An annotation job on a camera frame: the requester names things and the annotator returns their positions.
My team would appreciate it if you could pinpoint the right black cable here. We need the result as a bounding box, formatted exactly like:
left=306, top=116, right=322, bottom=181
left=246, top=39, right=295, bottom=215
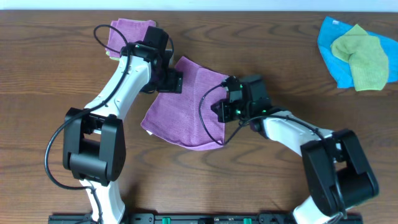
left=198, top=83, right=346, bottom=218

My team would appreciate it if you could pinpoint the folded purple cloth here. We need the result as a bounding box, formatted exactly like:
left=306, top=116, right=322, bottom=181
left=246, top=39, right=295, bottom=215
left=107, top=18, right=156, bottom=52

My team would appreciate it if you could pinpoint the green microfiber cloth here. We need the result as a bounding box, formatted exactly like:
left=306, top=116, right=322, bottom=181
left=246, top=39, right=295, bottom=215
left=331, top=24, right=389, bottom=91

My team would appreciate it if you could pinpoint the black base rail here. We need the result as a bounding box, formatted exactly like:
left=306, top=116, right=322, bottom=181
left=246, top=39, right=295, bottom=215
left=48, top=213, right=363, bottom=224

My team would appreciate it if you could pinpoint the black cable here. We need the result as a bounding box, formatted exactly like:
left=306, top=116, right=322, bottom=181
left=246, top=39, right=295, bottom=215
left=44, top=24, right=175, bottom=224
left=198, top=83, right=346, bottom=218

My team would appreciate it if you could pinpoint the folded green cloth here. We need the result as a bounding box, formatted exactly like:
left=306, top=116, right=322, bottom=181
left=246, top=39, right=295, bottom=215
left=106, top=51, right=119, bottom=61

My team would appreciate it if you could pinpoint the purple microfiber cloth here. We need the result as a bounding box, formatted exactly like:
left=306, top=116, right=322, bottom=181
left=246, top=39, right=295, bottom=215
left=141, top=57, right=228, bottom=151

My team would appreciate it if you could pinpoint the blue microfiber cloth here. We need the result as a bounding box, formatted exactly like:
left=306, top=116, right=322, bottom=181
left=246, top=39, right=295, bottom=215
left=317, top=16, right=397, bottom=88

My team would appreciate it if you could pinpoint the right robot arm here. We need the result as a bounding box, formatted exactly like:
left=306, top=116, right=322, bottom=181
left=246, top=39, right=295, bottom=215
left=211, top=75, right=379, bottom=223

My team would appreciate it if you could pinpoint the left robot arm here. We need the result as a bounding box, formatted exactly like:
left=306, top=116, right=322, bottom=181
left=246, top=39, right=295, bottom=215
left=63, top=42, right=182, bottom=223

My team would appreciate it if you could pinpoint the left black cable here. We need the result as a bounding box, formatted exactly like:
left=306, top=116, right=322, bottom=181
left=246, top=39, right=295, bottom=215
left=44, top=24, right=175, bottom=224

